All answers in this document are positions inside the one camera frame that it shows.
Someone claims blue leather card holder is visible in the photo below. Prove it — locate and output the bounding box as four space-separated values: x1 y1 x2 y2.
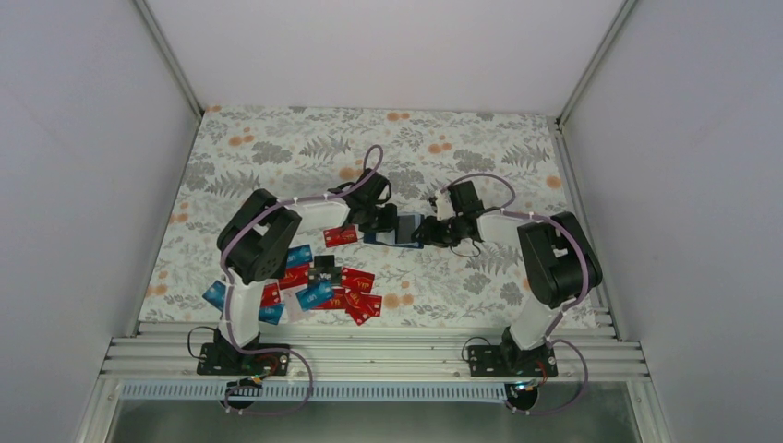
363 213 424 249

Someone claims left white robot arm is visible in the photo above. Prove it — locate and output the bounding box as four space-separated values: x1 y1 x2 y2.
217 169 395 374

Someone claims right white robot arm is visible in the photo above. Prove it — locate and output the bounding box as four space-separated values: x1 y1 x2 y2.
414 181 603 376

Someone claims lone red vip card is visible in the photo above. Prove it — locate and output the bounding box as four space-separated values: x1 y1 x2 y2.
323 224 359 248

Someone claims red card right of pile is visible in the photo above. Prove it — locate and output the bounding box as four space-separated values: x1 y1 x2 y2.
341 267 375 293

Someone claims small black card top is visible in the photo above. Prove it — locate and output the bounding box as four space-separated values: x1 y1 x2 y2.
313 255 336 272

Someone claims black vip card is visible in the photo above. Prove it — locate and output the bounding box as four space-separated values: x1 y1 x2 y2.
307 268 342 288

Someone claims blue card upper pile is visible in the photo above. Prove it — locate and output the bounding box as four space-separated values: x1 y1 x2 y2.
286 245 313 269

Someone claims blue card pile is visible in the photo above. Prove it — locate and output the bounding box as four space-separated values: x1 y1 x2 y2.
286 245 313 269
295 282 334 311

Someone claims red card under pile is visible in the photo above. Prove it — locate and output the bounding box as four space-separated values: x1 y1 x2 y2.
315 287 346 310

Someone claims red card upper left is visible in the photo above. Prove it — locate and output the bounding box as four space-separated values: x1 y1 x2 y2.
278 263 311 290

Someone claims blue card centre pile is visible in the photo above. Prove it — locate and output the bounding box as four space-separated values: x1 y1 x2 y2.
295 282 334 311

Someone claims red card lower left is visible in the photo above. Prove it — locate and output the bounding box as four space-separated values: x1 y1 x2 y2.
260 282 282 307

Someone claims blue card front left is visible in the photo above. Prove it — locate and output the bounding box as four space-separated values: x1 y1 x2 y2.
258 304 284 325

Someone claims blue card far left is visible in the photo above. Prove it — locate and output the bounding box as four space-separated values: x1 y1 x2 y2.
202 281 226 312

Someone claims floral patterned table mat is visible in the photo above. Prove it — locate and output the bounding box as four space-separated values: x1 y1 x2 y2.
140 106 568 328

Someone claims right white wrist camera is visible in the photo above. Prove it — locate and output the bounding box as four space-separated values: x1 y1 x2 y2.
428 193 455 221

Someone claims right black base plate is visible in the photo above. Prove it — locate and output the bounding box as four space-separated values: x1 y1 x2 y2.
467 344 559 378

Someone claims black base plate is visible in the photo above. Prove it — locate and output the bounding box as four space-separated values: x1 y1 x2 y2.
467 344 559 378
197 341 291 377

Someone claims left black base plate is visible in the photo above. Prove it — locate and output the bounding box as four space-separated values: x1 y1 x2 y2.
197 341 291 377

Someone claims grey slotted cable duct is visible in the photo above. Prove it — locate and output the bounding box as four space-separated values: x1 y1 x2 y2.
119 380 507 403

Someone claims aluminium rail frame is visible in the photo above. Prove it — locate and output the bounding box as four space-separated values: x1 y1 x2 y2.
100 322 649 382

